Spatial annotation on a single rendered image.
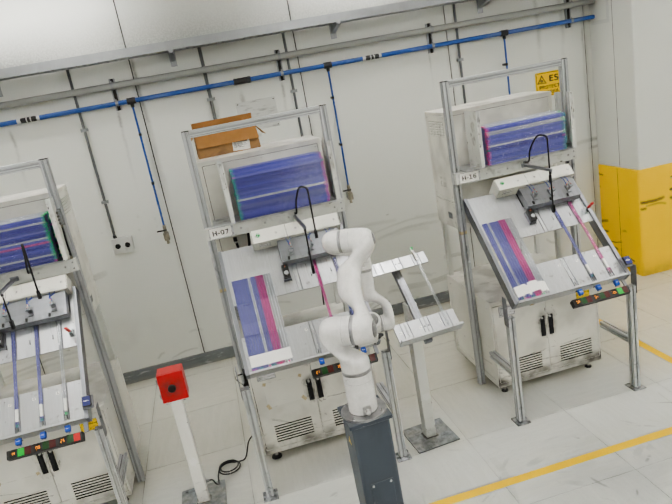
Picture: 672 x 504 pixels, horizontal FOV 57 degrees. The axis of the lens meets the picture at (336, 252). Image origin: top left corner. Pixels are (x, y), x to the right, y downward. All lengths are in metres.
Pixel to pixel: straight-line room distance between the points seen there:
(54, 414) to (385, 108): 3.23
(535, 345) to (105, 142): 3.27
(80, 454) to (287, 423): 1.10
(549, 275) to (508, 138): 0.81
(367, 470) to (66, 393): 1.50
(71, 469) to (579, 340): 3.01
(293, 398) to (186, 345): 1.78
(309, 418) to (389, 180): 2.22
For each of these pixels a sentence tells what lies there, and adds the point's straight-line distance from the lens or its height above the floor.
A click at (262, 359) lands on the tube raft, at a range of 3.14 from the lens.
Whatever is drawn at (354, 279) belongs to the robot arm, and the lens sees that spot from 2.51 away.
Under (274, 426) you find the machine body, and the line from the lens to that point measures 3.64.
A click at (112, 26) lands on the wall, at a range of 4.85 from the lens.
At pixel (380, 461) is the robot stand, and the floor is 0.50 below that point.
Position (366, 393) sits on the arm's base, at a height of 0.81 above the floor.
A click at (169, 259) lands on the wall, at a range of 4.95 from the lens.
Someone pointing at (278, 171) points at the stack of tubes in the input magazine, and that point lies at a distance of 3.34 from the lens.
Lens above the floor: 2.04
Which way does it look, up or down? 16 degrees down
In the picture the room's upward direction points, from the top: 11 degrees counter-clockwise
